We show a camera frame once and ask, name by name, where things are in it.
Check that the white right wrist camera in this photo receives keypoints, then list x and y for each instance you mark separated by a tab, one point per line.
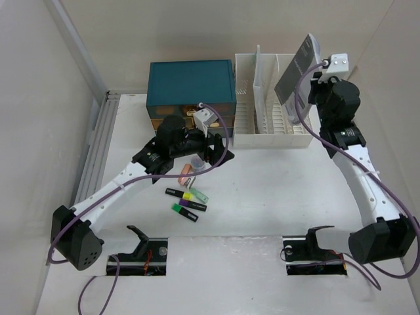
337	66

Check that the white perforated file organizer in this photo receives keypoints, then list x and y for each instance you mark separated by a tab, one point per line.
278	132

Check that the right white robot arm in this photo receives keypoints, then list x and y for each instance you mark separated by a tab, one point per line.
386	232

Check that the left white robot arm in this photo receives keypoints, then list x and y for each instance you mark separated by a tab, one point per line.
74	230

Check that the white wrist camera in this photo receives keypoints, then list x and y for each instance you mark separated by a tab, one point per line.
203	118
337	66

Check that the green cap black highlighter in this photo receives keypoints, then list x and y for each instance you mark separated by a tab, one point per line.
184	212

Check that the teal desktop drawer cabinet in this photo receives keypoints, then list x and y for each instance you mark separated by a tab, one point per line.
177	87

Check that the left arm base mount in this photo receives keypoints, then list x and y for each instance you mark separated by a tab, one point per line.
148	258

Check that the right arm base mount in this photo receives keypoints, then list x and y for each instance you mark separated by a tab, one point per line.
304	257

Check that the clear jar of paper clips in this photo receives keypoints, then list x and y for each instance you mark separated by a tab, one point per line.
197	164

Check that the aluminium frame rail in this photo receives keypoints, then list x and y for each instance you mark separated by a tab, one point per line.
103	110

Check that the yellow cap black highlighter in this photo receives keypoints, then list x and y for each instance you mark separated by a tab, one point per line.
179	194

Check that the grey Canon setup guide booklet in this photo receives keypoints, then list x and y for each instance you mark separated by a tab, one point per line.
308	55

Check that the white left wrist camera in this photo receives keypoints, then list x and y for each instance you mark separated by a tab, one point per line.
203	118

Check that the clear mesh document pouch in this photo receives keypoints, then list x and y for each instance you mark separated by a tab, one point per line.
258	92

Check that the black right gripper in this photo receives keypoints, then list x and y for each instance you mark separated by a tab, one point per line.
315	85

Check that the purple cap black highlighter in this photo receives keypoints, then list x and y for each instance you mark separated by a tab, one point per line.
192	205

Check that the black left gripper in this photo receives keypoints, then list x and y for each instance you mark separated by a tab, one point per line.
218	151

